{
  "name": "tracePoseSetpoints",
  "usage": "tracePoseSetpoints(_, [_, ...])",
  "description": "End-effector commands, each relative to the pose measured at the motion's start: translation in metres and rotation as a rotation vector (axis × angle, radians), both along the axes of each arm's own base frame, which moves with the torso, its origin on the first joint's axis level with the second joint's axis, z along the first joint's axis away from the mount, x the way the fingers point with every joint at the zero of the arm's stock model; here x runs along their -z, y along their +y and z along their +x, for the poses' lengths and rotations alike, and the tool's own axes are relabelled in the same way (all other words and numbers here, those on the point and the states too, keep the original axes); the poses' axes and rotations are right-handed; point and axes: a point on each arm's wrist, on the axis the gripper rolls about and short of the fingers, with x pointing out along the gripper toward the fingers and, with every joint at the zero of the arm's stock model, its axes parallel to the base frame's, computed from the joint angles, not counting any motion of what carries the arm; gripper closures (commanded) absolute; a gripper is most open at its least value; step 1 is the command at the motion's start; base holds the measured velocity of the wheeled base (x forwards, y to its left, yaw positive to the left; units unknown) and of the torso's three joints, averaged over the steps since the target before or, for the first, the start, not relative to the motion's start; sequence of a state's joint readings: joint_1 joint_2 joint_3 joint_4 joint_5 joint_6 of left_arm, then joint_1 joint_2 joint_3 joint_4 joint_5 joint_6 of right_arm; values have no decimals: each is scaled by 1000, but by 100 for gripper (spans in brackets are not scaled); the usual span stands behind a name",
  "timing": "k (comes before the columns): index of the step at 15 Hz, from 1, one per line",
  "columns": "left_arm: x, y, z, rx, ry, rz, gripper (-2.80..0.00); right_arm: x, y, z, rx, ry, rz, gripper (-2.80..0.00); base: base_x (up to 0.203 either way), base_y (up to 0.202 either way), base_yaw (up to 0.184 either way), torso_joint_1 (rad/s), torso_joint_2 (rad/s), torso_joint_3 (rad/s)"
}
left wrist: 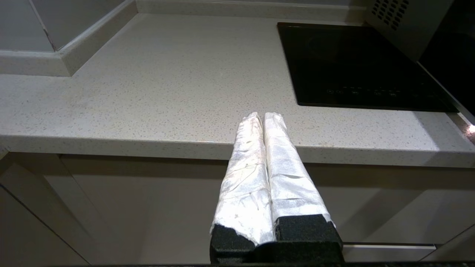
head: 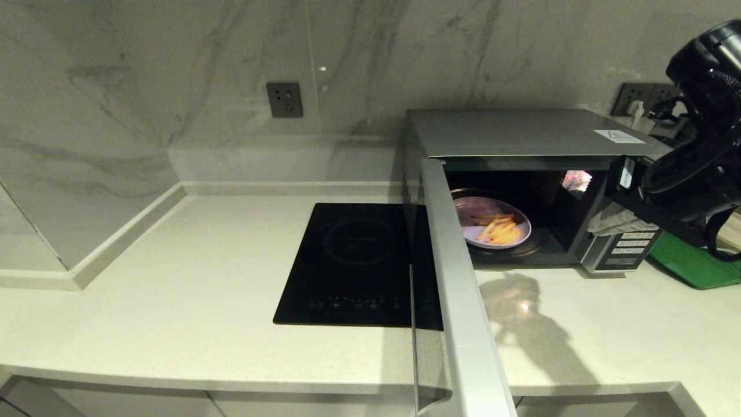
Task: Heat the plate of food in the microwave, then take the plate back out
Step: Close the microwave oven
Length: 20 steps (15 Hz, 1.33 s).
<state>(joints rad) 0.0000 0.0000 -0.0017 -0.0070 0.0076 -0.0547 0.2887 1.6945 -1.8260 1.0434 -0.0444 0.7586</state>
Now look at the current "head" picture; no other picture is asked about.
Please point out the white plug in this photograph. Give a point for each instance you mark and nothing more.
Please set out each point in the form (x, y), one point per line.
(638, 113)

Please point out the grey single wall socket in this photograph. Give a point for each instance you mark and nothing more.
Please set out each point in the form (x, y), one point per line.
(285, 101)

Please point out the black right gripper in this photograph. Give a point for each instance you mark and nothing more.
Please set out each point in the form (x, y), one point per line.
(628, 179)

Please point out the white sticker label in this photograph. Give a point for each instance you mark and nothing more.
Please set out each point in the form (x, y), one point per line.
(619, 136)

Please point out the grey double wall socket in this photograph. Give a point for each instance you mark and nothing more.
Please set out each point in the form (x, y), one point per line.
(628, 92)

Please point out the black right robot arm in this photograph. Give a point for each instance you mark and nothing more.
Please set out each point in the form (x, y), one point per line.
(706, 145)

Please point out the purple plate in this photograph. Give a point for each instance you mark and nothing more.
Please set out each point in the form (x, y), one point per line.
(486, 205)

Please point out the silver microwave oven body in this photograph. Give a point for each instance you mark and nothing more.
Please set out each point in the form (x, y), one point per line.
(509, 133)

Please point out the black induction cooktop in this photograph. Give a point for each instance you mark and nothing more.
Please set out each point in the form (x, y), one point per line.
(353, 266)

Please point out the green plastic tray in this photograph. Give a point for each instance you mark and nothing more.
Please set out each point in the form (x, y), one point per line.
(694, 266)

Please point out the black glass microwave door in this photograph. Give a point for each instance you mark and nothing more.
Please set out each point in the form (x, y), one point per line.
(463, 301)

